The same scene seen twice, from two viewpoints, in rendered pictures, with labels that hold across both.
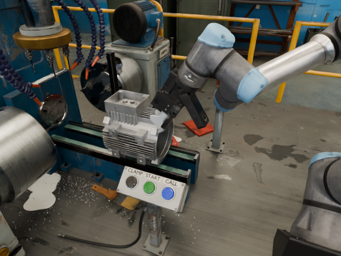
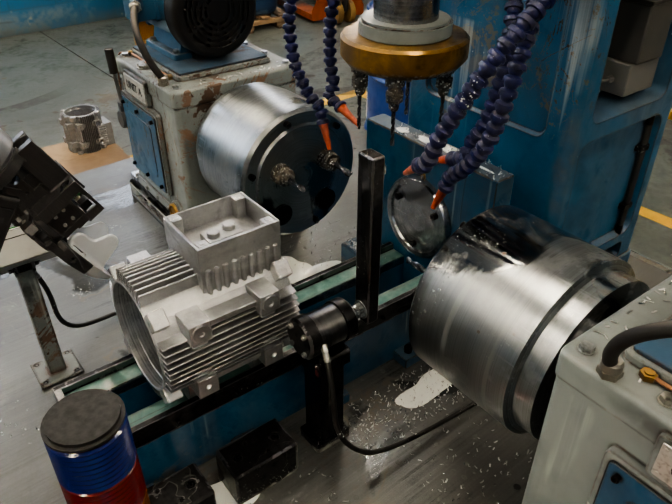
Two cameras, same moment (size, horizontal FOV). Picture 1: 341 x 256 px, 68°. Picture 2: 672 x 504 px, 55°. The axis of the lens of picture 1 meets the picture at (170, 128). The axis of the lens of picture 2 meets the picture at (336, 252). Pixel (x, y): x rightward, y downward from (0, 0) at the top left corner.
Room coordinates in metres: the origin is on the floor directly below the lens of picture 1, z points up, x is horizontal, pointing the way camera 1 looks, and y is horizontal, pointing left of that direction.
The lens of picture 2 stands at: (1.28, -0.40, 1.58)
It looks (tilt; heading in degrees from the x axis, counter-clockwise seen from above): 34 degrees down; 121
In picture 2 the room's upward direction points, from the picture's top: straight up
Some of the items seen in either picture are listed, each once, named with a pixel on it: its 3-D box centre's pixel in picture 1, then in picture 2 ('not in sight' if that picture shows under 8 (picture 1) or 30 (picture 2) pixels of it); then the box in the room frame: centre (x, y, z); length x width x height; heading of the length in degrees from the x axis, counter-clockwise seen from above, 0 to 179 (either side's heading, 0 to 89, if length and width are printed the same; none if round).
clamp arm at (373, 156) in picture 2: (114, 83); (367, 242); (0.95, 0.23, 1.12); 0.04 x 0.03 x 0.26; 68
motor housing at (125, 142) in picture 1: (140, 131); (204, 307); (0.76, 0.11, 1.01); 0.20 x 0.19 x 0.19; 68
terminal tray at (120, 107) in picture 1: (128, 107); (223, 241); (0.78, 0.15, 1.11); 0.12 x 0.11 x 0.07; 68
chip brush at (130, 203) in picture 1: (114, 195); not in sight; (0.65, 0.21, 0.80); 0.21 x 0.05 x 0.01; 63
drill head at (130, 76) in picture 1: (115, 80); (542, 330); (1.19, 0.27, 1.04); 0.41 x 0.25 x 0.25; 158
